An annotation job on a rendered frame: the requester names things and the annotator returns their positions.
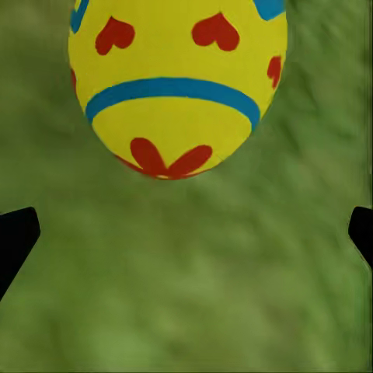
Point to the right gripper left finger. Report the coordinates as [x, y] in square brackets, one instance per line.
[19, 231]

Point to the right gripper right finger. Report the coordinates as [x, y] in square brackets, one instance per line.
[361, 231]

